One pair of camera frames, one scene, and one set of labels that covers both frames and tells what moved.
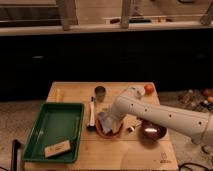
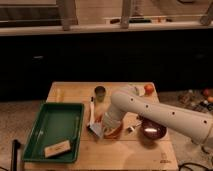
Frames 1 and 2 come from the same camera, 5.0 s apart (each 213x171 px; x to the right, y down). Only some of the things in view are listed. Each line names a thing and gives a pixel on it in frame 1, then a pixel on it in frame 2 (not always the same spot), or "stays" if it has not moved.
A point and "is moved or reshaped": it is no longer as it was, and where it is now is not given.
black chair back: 16,144 stays
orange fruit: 149,88 stays
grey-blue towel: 106,122 is moved or reshaped
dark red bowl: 153,132 stays
